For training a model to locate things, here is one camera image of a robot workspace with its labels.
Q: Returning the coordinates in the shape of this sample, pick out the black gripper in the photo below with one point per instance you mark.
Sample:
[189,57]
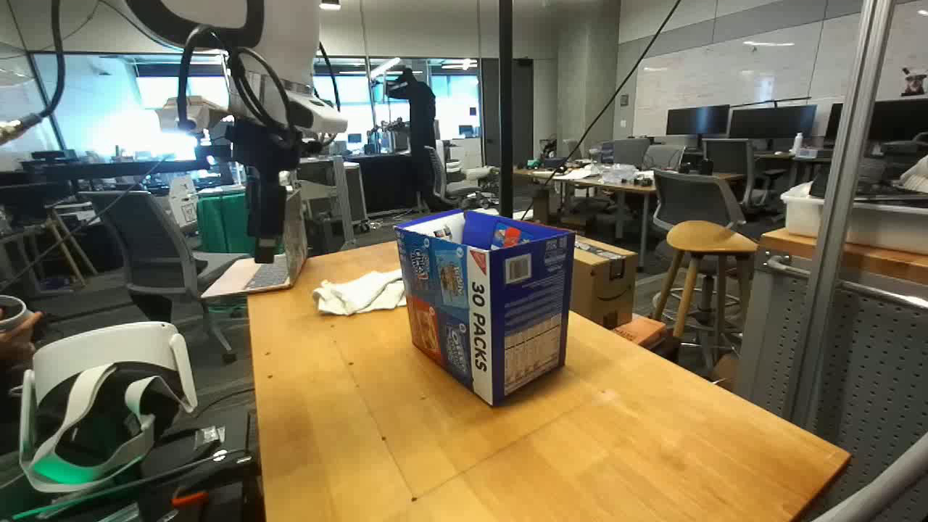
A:
[261,155]

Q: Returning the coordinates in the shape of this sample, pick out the white cloth rag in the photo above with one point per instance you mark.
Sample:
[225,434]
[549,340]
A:
[361,295]

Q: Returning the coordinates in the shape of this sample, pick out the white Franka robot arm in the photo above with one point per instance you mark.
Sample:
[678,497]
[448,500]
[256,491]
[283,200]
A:
[292,40]

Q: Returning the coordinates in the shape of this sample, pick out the blue snack pack cardboard box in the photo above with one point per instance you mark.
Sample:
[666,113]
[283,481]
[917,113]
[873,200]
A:
[518,321]

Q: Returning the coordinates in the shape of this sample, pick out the open laptop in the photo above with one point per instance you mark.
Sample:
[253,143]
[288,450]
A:
[295,237]

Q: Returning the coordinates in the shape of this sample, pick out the green storage bin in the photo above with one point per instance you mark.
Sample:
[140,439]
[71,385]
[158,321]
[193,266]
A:
[221,223]

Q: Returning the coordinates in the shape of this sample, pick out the grey office chair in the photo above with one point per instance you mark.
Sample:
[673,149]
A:
[692,200]
[156,249]
[728,160]

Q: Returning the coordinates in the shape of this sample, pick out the dark standing figure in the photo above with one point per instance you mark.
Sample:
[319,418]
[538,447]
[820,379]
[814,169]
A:
[421,134]

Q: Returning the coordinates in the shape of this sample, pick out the white VR headset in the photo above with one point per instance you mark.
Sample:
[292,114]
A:
[96,353]

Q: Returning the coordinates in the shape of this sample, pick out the black pole stand with base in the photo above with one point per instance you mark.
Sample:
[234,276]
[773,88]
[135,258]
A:
[505,105]

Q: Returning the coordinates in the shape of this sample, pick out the cluttered wooden desk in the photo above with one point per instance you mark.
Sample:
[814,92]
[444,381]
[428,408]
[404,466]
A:
[591,178]

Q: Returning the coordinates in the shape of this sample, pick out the black computer monitor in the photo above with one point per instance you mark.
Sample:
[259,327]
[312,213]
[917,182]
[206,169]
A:
[901,121]
[696,121]
[773,123]

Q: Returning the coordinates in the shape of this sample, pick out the wooden stool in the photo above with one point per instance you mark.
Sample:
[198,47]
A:
[711,242]

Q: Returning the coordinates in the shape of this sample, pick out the white plastic tub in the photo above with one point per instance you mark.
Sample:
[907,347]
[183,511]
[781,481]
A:
[870,227]

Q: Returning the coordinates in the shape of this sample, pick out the wooden workbench top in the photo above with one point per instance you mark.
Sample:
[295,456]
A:
[870,260]

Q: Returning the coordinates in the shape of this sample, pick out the grey perforated panel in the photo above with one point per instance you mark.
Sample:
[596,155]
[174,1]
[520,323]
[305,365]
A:
[870,358]

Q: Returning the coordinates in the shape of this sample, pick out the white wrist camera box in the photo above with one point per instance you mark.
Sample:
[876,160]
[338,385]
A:
[319,118]

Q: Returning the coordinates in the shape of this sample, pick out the aluminium frame bar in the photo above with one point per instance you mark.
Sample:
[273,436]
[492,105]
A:
[840,213]
[881,484]

